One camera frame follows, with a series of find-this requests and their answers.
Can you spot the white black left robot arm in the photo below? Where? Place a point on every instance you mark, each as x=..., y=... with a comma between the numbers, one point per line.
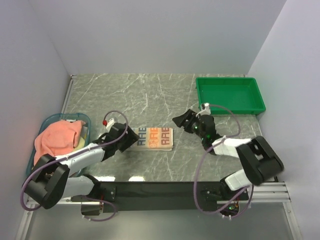
x=51, y=179

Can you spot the aluminium mounting rail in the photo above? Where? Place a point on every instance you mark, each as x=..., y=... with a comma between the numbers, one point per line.
x=266, y=192

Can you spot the yellow green patterned towel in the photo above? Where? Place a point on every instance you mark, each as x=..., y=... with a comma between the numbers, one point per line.
x=81, y=141

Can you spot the salmon pink towel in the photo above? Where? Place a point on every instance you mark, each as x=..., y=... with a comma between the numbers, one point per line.
x=59, y=138

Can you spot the teal plastic basket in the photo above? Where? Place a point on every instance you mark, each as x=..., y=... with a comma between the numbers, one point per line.
x=71, y=117

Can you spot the colourful striped rabbit towel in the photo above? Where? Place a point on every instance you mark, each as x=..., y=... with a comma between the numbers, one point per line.
x=153, y=139

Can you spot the green plastic tray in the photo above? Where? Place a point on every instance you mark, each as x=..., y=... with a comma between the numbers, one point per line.
x=241, y=95

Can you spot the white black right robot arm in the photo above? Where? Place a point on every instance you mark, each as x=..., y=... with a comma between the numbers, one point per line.
x=258, y=159

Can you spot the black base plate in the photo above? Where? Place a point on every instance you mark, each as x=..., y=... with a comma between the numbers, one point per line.
x=155, y=196

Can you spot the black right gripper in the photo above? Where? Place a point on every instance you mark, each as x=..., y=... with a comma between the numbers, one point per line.
x=190, y=115

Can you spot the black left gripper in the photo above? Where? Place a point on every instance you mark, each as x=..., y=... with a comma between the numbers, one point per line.
x=131, y=137

